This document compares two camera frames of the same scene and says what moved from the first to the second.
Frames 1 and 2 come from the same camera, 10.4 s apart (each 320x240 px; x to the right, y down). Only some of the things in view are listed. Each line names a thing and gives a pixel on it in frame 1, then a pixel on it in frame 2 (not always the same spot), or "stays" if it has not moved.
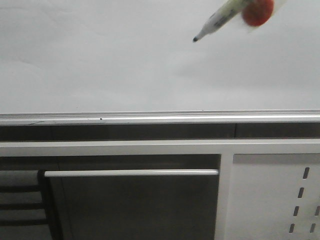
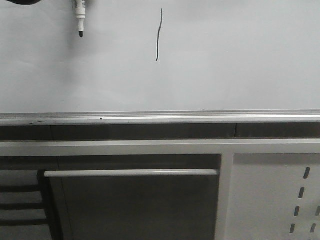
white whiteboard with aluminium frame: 72,62 stays
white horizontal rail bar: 130,172 stays
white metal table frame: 226,148 stays
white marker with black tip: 227,10 -> 79,6
